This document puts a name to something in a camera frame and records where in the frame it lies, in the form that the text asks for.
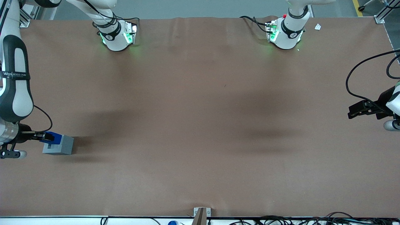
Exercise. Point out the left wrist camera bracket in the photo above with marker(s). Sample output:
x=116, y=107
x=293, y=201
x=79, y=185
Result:
x=390, y=125

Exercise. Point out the aluminium frame post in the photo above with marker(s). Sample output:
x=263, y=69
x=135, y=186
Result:
x=26, y=18
x=382, y=15

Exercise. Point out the gray square base block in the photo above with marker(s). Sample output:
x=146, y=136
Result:
x=66, y=147

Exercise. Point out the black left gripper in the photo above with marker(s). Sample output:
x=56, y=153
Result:
x=383, y=100

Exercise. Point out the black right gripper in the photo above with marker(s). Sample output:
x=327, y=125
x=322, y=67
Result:
x=24, y=137

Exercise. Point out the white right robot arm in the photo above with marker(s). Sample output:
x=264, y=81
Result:
x=17, y=97

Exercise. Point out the metal camera post bracket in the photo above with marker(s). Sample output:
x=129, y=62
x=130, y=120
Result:
x=200, y=215

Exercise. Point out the brown table cover sheet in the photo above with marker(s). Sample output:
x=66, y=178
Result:
x=200, y=125

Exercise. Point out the blue plastic part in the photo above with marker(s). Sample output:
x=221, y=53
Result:
x=57, y=137

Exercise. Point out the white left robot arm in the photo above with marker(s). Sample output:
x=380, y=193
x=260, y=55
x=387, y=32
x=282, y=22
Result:
x=289, y=36

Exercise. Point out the white paper scrap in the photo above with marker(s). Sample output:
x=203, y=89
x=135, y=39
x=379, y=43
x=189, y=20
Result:
x=317, y=27

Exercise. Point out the black caster wheel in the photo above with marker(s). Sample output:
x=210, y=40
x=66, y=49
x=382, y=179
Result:
x=362, y=8

